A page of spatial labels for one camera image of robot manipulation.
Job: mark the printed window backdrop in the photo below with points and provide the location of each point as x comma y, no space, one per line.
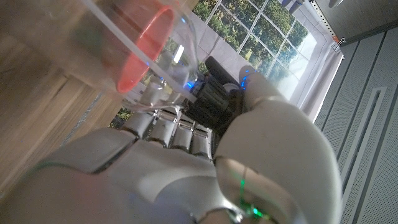
264,31

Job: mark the metal binder clip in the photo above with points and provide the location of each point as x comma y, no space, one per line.
338,44

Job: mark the clear spray bottle black head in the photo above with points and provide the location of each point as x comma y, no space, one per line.
214,99

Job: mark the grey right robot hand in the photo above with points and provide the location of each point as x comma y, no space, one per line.
186,186

